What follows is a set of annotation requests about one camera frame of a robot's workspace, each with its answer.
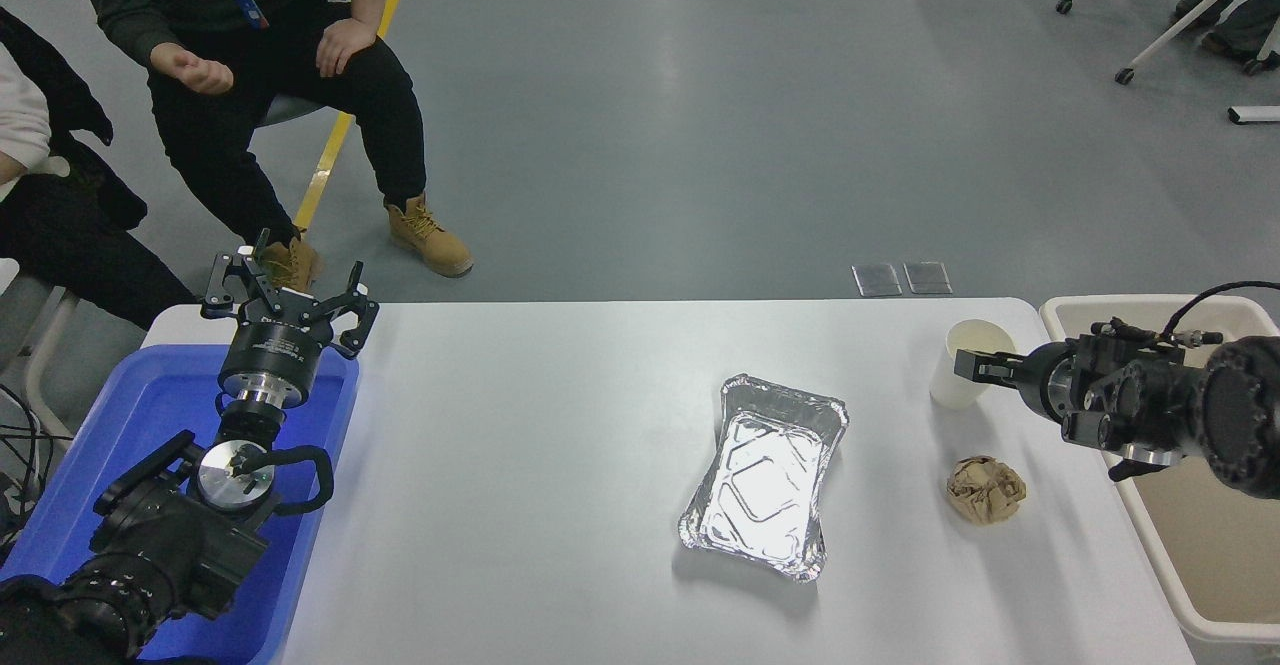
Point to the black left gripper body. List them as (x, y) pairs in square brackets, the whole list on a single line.
[(278, 350)]

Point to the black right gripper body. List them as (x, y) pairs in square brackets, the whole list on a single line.
[(1040, 380)]

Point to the white paper cup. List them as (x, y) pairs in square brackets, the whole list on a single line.
[(950, 385)]

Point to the person's right hand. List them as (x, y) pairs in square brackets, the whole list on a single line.
[(195, 70)]

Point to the person's left hand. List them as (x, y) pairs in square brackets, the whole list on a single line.
[(345, 43)]

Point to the silver floor plate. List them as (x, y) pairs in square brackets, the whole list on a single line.
[(876, 279), (928, 277)]

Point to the crumpled tan paper ball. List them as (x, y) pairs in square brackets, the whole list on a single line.
[(985, 490)]

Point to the blue plastic tray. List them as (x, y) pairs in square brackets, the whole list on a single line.
[(150, 405)]

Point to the person in black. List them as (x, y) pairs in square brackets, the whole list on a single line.
[(60, 245)]

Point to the grey wheeled chair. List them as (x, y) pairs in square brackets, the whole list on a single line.
[(50, 345)]

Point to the large pale bin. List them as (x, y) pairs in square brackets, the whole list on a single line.
[(1200, 545)]

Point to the silver foil tray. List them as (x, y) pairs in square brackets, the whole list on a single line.
[(765, 480)]

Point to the white floor bar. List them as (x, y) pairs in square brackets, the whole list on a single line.
[(1255, 114)]

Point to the distant seated person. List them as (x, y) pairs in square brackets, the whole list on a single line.
[(1250, 25)]

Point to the white wheeled chair frame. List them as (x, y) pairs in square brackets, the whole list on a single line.
[(1124, 75)]

